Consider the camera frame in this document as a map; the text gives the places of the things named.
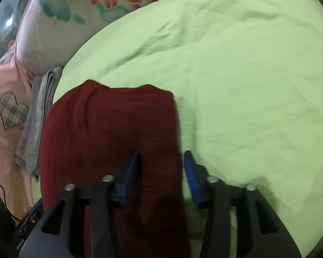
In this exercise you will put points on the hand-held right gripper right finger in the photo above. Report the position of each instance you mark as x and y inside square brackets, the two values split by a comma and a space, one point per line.
[191, 174]

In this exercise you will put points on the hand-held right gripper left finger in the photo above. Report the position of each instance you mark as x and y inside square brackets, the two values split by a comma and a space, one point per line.
[127, 177]

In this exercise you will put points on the dark red knit garment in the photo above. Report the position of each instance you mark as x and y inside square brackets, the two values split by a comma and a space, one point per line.
[105, 129]

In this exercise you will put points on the pink cloth with heart print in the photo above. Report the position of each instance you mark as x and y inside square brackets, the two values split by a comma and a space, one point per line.
[5, 150]

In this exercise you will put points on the grey folded cloth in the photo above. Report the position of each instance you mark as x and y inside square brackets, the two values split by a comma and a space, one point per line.
[33, 129]

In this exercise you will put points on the light green bedsheet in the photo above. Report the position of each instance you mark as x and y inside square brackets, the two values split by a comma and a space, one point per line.
[231, 72]

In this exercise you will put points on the white floral pillow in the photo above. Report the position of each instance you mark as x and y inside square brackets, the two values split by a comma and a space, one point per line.
[70, 18]

